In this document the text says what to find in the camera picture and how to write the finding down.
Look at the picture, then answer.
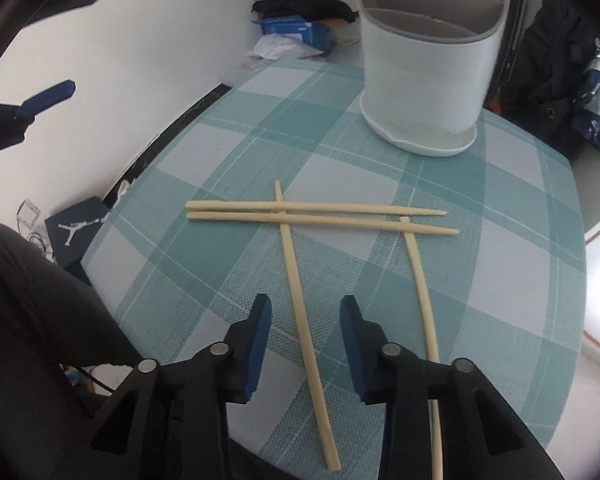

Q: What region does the dark blue Jordan box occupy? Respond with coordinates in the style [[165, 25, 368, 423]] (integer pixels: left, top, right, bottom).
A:
[[45, 197, 109, 285]]

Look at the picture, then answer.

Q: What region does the clear glass cup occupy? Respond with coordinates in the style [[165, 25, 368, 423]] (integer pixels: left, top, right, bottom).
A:
[[16, 198, 41, 234]]

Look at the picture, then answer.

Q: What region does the teal plaid placemat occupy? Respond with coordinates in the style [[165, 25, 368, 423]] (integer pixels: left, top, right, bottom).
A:
[[78, 55, 589, 480]]

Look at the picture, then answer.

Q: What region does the black clothing pile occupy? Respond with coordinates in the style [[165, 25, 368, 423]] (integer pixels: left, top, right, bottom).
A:
[[251, 0, 358, 23]]

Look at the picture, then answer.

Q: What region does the white plastic bag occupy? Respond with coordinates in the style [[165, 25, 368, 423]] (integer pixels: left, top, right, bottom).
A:
[[249, 34, 323, 61]]

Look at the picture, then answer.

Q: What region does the long vertical bamboo chopstick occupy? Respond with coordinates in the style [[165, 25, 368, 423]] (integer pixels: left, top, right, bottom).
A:
[[273, 180, 342, 472]]

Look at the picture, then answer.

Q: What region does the silver folded umbrella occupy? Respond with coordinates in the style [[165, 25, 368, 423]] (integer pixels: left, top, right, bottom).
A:
[[571, 39, 600, 151]]

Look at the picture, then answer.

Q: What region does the white grey utensil holder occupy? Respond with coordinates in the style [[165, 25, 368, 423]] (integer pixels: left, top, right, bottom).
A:
[[358, 0, 506, 157]]

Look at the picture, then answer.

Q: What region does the blue cardboard box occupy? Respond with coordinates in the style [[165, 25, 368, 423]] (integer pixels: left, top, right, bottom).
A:
[[253, 15, 332, 55]]

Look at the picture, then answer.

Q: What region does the black hanging backpack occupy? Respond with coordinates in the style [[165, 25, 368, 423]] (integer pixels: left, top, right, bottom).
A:
[[500, 0, 596, 159]]

